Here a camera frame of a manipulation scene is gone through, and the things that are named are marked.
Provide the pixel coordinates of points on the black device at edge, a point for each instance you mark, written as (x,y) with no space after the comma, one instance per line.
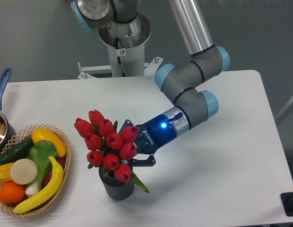
(287,201)

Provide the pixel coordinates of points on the dark green cucumber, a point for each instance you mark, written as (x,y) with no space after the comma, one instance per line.
(18,151)

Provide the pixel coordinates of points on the purple red vegetable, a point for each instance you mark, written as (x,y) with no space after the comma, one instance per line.
(62,162)

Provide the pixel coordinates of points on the orange fruit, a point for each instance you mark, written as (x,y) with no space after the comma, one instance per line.
(11,193)

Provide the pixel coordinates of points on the dark grey ribbed vase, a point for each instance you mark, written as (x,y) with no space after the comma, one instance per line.
(116,189)

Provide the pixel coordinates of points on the round beige disc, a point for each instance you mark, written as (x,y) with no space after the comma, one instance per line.
(23,171)

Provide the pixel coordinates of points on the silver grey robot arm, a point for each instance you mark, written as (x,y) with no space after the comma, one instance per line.
(125,32)

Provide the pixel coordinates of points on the red tulip bouquet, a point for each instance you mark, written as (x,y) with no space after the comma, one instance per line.
(110,148)

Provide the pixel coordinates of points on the woven wicker basket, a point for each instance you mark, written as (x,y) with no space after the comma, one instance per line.
(22,135)

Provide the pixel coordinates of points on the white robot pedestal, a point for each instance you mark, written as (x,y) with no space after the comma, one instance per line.
(123,63)

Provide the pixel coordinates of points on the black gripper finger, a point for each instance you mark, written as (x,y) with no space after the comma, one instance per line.
(150,161)
(126,124)

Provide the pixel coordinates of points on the green bok choy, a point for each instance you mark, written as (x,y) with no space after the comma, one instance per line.
(39,154)

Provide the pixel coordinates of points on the yellow bell pepper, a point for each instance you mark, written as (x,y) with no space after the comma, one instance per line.
(5,173)

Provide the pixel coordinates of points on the blue handled steel pot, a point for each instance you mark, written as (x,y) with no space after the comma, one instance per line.
(6,130)

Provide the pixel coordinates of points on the yellow banana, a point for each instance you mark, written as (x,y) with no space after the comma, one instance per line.
(46,193)

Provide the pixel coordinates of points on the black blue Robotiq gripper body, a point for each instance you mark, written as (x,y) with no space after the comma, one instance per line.
(154,134)

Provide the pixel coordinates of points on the yellow squash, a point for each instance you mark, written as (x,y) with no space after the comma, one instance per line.
(45,134)

